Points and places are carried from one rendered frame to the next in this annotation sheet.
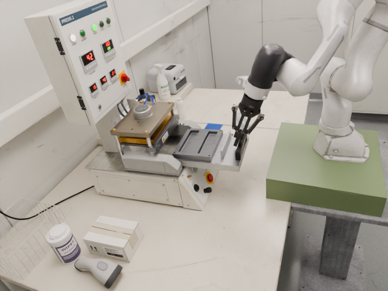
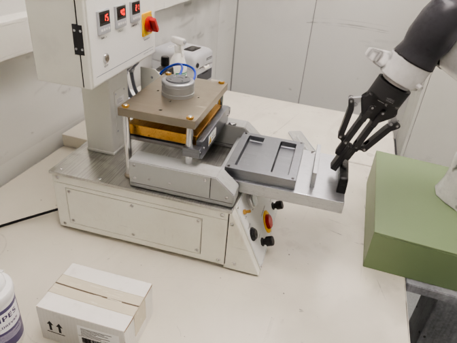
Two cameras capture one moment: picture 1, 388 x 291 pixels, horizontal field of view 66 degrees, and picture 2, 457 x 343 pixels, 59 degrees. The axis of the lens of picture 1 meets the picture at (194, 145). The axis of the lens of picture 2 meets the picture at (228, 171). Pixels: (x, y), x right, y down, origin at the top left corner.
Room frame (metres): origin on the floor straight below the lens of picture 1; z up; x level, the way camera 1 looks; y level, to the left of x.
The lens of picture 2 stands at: (0.22, 0.25, 1.47)
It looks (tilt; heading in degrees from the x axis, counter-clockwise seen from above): 31 degrees down; 348
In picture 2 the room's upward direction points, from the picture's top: 5 degrees clockwise
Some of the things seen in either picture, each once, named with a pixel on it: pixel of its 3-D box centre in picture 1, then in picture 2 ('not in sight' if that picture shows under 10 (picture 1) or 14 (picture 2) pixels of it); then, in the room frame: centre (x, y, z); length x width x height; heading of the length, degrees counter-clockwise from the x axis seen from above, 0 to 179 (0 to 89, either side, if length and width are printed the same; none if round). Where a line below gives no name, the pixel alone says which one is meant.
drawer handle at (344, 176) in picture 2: (241, 145); (343, 169); (1.00, -0.19, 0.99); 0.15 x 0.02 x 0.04; 156
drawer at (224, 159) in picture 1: (209, 146); (285, 165); (1.05, -0.07, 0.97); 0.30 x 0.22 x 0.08; 66
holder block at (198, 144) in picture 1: (198, 143); (266, 158); (1.07, -0.02, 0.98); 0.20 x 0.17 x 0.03; 156
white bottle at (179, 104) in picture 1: (180, 108); not in sight; (1.75, 0.05, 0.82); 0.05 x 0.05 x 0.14
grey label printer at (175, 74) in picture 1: (167, 78); (183, 64); (2.17, 0.11, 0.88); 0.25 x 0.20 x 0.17; 57
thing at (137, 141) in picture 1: (146, 123); (179, 109); (1.17, 0.19, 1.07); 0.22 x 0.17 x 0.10; 156
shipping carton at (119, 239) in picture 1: (114, 238); (98, 309); (0.80, 0.37, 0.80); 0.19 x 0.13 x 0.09; 63
